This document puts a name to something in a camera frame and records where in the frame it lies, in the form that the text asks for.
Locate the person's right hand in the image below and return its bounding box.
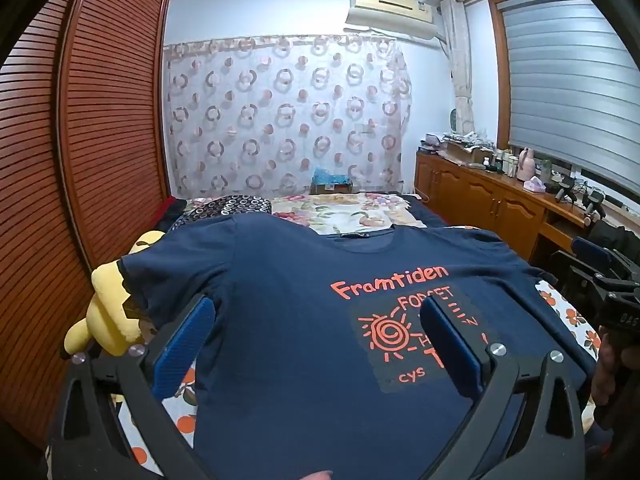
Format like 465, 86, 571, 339
591, 332, 624, 411

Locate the floral blanket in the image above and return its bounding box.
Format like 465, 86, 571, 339
270, 192, 417, 237

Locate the white air conditioner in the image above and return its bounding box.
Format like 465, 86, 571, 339
344, 0, 440, 41

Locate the open cardboard box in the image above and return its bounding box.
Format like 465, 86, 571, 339
442, 139, 495, 166

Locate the wooden sideboard cabinet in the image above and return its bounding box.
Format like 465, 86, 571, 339
414, 152, 603, 266

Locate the dark red and black cloth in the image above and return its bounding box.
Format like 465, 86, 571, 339
154, 197, 190, 232

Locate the black bag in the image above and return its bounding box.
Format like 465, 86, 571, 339
587, 219, 640, 261

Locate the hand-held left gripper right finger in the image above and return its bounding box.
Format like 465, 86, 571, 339
420, 294, 588, 480

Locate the beige tied curtain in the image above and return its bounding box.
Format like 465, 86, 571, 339
439, 0, 476, 135

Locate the grey window blind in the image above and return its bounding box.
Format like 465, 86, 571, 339
500, 0, 640, 196

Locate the wooden window frame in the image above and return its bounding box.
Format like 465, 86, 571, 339
487, 0, 591, 153

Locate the wooden louvered wardrobe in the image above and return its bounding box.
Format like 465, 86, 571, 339
0, 0, 173, 453

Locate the navy blanket with red edge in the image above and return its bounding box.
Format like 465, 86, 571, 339
399, 194, 453, 229

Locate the sheer circle-patterned curtain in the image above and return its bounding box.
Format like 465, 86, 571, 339
162, 35, 413, 202

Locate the navy T-shirt with orange print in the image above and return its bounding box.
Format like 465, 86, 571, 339
120, 212, 598, 480

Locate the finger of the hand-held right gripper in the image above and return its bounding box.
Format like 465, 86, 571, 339
571, 236, 640, 286
550, 251, 607, 306

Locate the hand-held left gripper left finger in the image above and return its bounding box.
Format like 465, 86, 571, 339
47, 295, 218, 480

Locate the yellow plush toy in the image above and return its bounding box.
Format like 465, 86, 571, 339
60, 230, 167, 361

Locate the dark circle-patterned pillow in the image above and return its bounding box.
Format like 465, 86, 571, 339
177, 194, 273, 233

